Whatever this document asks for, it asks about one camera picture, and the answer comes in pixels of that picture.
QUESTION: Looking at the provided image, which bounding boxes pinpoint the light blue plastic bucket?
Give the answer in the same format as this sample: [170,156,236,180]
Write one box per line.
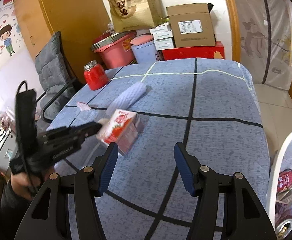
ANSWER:
[131,41,157,64]

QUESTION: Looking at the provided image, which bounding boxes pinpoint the blue plaid tablecloth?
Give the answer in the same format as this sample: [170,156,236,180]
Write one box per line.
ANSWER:
[50,58,270,239]

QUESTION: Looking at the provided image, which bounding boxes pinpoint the grey cushioned chair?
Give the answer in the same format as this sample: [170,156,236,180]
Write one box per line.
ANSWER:
[35,31,75,123]

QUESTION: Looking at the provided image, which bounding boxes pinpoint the transparent zip door curtain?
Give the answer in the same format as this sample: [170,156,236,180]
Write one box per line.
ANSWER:
[235,0,292,90]

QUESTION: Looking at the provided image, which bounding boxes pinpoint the red drink can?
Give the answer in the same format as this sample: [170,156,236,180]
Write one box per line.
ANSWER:
[277,169,292,193]

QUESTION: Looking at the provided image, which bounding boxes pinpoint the white round trash bin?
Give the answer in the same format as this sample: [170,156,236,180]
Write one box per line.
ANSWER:
[266,132,292,239]

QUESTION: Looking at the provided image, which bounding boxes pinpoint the pink plastic basket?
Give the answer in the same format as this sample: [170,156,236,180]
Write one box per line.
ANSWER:
[91,31,136,69]

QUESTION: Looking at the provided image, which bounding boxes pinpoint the red flat gift box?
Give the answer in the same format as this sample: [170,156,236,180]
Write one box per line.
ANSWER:
[162,41,225,61]

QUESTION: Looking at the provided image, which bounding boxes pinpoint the gold paper gift bag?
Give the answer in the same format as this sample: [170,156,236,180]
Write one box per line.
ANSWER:
[108,0,164,33]

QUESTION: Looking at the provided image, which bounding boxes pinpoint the pink cushion lid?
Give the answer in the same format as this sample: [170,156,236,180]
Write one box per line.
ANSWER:
[130,34,154,46]

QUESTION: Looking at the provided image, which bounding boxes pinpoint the stacked white small boxes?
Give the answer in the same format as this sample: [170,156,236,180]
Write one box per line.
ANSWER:
[149,22,174,51]

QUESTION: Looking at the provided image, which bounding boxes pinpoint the red thermos bottle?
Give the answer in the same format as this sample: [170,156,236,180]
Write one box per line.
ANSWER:
[84,60,109,90]

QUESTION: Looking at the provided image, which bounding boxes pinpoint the strawberry milk carton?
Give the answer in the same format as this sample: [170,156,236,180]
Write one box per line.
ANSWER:
[97,109,144,156]

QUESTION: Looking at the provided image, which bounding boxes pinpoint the left hand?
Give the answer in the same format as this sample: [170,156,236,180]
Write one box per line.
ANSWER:
[10,172,41,201]

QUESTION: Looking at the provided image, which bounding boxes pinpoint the brown cardboard box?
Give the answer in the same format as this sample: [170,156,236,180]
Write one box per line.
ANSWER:
[167,3,215,48]

